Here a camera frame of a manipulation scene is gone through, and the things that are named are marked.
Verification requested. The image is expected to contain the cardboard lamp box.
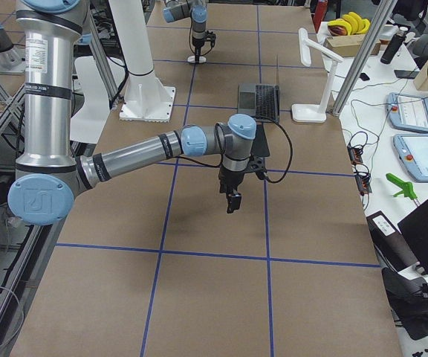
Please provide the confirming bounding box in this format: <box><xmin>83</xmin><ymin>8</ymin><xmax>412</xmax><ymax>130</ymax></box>
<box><xmin>323</xmin><ymin>34</ymin><xmax>366</xmax><ymax>57</ymax></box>

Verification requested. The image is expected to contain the yellow banana bunch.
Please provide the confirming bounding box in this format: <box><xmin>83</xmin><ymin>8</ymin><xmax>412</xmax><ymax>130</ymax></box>
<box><xmin>327</xmin><ymin>12</ymin><xmax>371</xmax><ymax>36</ymax></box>

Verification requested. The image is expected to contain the black smartphone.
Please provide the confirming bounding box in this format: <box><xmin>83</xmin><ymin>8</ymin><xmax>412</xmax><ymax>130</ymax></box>
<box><xmin>394</xmin><ymin>70</ymin><xmax>420</xmax><ymax>79</ymax></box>

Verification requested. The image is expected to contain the white desk lamp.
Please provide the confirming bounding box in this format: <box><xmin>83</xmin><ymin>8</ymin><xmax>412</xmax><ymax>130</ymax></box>
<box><xmin>291</xmin><ymin>28</ymin><xmax>344</xmax><ymax>123</ymax></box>

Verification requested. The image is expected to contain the grey laptop computer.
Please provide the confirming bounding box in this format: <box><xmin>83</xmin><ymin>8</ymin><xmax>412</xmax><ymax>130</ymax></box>
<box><xmin>237</xmin><ymin>63</ymin><xmax>280</xmax><ymax>123</ymax></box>

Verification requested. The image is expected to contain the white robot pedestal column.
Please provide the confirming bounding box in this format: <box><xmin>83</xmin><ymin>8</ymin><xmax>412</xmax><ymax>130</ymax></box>
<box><xmin>108</xmin><ymin>0</ymin><xmax>176</xmax><ymax>122</ymax></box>

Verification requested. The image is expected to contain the upper blue teach pendant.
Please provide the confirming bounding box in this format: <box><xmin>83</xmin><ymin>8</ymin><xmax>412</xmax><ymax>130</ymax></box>
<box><xmin>386</xmin><ymin>92</ymin><xmax>428</xmax><ymax>134</ymax></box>

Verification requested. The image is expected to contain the black water bottle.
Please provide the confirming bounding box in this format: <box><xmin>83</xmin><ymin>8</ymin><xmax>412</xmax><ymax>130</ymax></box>
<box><xmin>380</xmin><ymin>26</ymin><xmax>409</xmax><ymax>64</ymax></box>

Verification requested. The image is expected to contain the blue teach pendant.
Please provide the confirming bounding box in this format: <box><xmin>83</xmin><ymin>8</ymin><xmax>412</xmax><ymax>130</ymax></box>
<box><xmin>386</xmin><ymin>92</ymin><xmax>428</xmax><ymax>134</ymax></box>
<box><xmin>393</xmin><ymin>134</ymin><xmax>428</xmax><ymax>183</ymax></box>

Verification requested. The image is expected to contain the aluminium frame post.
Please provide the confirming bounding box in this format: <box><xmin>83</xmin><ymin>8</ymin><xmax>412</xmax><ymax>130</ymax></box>
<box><xmin>331</xmin><ymin>0</ymin><xmax>397</xmax><ymax>117</ymax></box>

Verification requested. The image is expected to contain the lower blue teach pendant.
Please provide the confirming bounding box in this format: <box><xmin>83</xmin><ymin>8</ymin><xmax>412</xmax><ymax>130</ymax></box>
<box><xmin>393</xmin><ymin>134</ymin><xmax>428</xmax><ymax>183</ymax></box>

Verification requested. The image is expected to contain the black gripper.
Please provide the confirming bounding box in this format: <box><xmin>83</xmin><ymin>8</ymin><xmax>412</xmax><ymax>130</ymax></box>
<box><xmin>218</xmin><ymin>155</ymin><xmax>266</xmax><ymax>213</ymax></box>
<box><xmin>191</xmin><ymin>30</ymin><xmax>216</xmax><ymax>62</ymax></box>

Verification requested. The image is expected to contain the green plastic tool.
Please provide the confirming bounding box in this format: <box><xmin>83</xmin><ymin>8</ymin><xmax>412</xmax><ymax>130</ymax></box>
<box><xmin>386</xmin><ymin>173</ymin><xmax>418</xmax><ymax>200</ymax></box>

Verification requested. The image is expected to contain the white wireless mouse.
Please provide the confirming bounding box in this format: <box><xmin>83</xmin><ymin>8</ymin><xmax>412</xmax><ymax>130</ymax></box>
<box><xmin>187</xmin><ymin>55</ymin><xmax>207</xmax><ymax>64</ymax></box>

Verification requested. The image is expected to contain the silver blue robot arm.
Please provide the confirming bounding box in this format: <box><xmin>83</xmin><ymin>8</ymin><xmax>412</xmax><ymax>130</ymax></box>
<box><xmin>7</xmin><ymin>1</ymin><xmax>257</xmax><ymax>225</ymax></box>
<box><xmin>163</xmin><ymin>0</ymin><xmax>216</xmax><ymax>64</ymax></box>

